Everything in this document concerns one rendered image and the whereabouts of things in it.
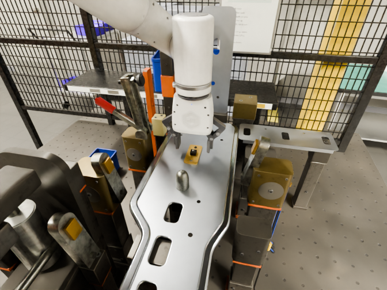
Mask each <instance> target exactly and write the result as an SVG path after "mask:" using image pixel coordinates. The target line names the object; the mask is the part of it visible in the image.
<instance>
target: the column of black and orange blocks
mask: <svg viewBox="0 0 387 290"><path fill-rule="evenodd" d="M160 63H161V89H162V96H163V99H164V112H165V115H166V117H167V116H169V115H171V114H172V108H173V97H174V94H175V92H176V88H175V87H173V82H175V78H174V61H173V59H172V58H171V57H170V56H168V55H166V54H165V53H163V52H161V51H160Z"/></svg>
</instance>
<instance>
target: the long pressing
mask: <svg viewBox="0 0 387 290"><path fill-rule="evenodd" d="M224 124H225V125H226V129H225V130H224V131H223V132H222V133H221V134H220V135H219V136H218V137H217V138H215V139H214V142H213V149H210V153H207V140H208V137H207V136H206V135H194V134H188V133H181V135H182V136H181V144H180V147H179V149H176V145H175V144H174V138H173V136H172V134H171V133H170V132H168V134H167V135H166V137H165V139H164V141H163V142H162V144H161V146H160V148H159V149H158V151H157V153H156V155H155V157H154V158H153V160H152V162H151V164H150V166H149V167H148V169H147V171H146V172H145V175H144V176H143V178H142V180H141V182H140V183H139V185H138V187H137V189H136V191H135V192H134V194H133V196H132V198H131V200H130V203H129V208H130V212H131V214H132V217H133V218H134V220H135V222H136V224H137V226H138V228H139V230H140V232H141V240H140V242H139V245H138V247H137V249H136V251H135V254H134V256H133V258H132V260H131V263H130V265H129V267H128V270H127V272H126V275H125V277H124V279H123V281H122V284H121V286H120V288H119V290H138V288H139V286H140V285H141V284H142V283H149V284H153V285H155V286H156V289H157V290H207V285H208V278H209V273H210V266H211V259H212V255H213V252H214V249H215V248H216V246H217V244H218V243H219V241H220V240H221V239H222V237H223V236H224V234H225V232H226V231H227V229H228V228H229V224H230V215H231V208H232V197H233V186H234V175H235V169H236V157H237V146H238V136H239V129H238V127H236V126H235V125H233V124H229V123H224ZM221 139H222V140H223V141H221ZM191 144H193V145H198V146H202V151H201V153H200V157H199V160H198V164H197V165H193V164H188V163H184V159H185V156H186V154H187V151H188V149H189V146H190V145H191ZM179 170H185V171H186V172H187V173H188V175H189V188H188V190H186V191H183V192H182V191H179V190H177V189H176V180H175V178H176V173H177V172H178V171H179ZM198 200H200V203H197V201H198ZM171 204H179V205H181V206H182V210H181V214H180V217H179V220H178V222H176V223H170V222H166V221H165V216H166V213H167V211H168V208H169V206H170V205H171ZM189 233H192V234H193V236H192V237H189V236H188V234H189ZM160 237H163V238H168V239H170V240H171V242H172V243H171V245H170V249H169V252H168V255H167V258H166V261H165V263H164V265H162V266H156V265H152V264H150V263H149V259H150V256H151V253H152V251H153V248H154V245H155V242H156V240H157V239H158V238H160Z"/></svg>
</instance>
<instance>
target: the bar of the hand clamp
mask: <svg viewBox="0 0 387 290"><path fill-rule="evenodd" d="M118 84H121V85H122V87H123V90H124V93H125V95H126V99H127V102H128V105H129V107H130V111H131V114H132V117H133V119H134V123H135V126H136V129H137V130H139V129H141V130H144V131H145V132H146V130H145V127H146V128H147V129H148V131H147V132H149V133H150V134H151V129H150V126H149V122H148V119H147V116H146V112H145V108H144V106H143V102H142V99H141V95H140V92H139V89H138V86H140V87H141V86H144V84H145V78H144V76H143V75H142V74H138V75H137V77H135V75H134V73H132V74H130V73H128V74H125V75H124V76H122V77H121V78H120V80H118Z"/></svg>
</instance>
